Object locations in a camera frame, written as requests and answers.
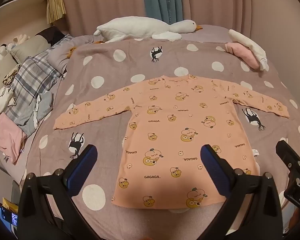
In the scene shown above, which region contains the peach cartoon print shirt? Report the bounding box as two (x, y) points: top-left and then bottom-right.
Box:
(54, 75), (289, 209)

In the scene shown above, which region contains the pink cloth on bedside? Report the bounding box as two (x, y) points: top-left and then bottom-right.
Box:
(0, 113), (27, 164)

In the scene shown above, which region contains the plaid grey blanket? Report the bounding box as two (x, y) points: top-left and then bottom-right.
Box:
(5, 34), (73, 121)

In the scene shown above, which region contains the mauve polka dot bedspread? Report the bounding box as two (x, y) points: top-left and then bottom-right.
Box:
(27, 39), (300, 239)

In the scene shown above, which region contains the grey pillow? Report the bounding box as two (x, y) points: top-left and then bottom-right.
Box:
(10, 35), (51, 63)

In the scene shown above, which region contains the pink curtain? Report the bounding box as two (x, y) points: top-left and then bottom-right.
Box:
(64, 0), (289, 40)

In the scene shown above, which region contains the yellow fringe tassel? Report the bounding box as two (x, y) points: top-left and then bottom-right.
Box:
(46, 0), (66, 24)

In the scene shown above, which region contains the white goose plush toy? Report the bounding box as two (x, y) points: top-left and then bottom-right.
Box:
(93, 16), (202, 43)

